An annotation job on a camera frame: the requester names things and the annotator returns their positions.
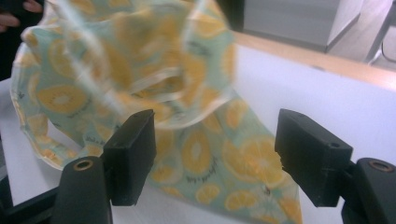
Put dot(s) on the white desk frame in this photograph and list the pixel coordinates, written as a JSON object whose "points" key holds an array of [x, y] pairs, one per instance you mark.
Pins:
{"points": [[382, 26]]}

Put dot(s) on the pale grey cabinet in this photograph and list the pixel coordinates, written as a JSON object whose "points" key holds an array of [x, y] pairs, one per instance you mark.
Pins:
{"points": [[286, 18]]}

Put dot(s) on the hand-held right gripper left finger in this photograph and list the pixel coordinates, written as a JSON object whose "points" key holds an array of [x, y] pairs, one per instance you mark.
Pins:
{"points": [[134, 155]]}

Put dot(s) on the lemon print fabric bag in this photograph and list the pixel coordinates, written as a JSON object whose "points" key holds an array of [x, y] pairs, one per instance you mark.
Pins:
{"points": [[193, 152]]}

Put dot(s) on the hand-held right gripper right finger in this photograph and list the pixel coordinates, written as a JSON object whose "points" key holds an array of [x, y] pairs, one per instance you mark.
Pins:
{"points": [[314, 158]]}

